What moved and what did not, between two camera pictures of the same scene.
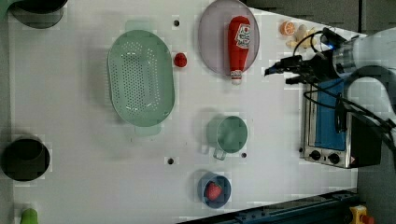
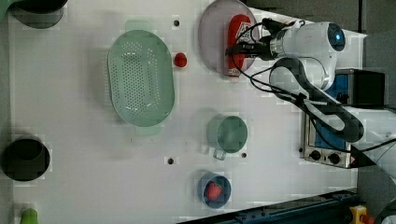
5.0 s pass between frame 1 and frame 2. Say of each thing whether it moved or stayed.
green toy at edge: stayed
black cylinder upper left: stayed
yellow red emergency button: stayed
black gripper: moved
